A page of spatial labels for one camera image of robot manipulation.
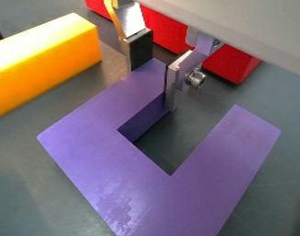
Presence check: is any yellow long bar block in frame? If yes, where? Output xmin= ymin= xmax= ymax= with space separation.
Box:
xmin=0 ymin=13 xmax=102 ymax=116

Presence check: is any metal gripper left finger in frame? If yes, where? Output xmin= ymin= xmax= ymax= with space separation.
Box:
xmin=103 ymin=0 xmax=153 ymax=72

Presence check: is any purple U-shaped block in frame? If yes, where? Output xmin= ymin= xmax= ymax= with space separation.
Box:
xmin=37 ymin=60 xmax=280 ymax=236

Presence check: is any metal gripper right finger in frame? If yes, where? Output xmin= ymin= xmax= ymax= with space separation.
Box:
xmin=165 ymin=28 xmax=221 ymax=111

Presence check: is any red puzzle board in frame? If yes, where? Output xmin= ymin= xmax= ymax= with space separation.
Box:
xmin=84 ymin=0 xmax=262 ymax=85

